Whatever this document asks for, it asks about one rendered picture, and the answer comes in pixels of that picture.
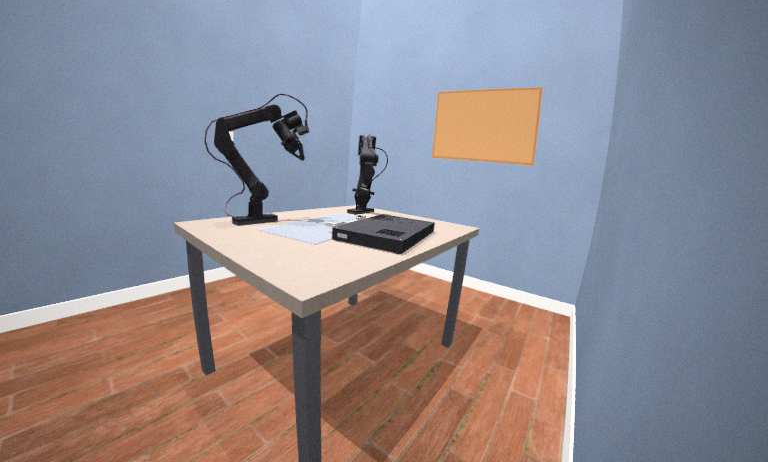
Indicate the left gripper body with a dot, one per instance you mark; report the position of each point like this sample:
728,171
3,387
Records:
364,184

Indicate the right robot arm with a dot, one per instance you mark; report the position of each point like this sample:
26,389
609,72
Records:
225,144

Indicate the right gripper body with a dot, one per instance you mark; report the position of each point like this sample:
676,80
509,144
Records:
285,133

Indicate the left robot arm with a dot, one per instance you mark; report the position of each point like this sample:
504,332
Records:
370,158

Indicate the green circuit board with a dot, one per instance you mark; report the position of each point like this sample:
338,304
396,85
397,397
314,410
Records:
358,217

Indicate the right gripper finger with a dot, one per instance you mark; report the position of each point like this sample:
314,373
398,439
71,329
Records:
291,146
295,149

